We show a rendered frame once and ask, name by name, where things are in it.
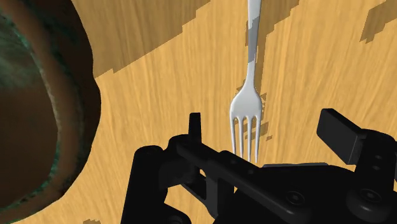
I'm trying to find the silver fork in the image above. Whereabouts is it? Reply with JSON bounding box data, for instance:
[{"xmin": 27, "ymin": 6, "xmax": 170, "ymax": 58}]
[{"xmin": 229, "ymin": 0, "xmax": 264, "ymax": 164}]

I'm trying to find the brown bowl with green glaze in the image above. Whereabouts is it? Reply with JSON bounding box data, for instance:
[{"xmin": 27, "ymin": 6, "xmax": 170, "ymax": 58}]
[{"xmin": 0, "ymin": 0, "xmax": 102, "ymax": 223}]

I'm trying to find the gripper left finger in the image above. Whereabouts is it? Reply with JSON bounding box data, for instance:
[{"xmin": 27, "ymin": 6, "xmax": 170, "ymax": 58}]
[{"xmin": 120, "ymin": 112, "xmax": 311, "ymax": 224}]

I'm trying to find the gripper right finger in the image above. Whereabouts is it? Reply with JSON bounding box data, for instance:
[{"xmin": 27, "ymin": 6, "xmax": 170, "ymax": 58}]
[{"xmin": 316, "ymin": 108, "xmax": 397, "ymax": 224}]

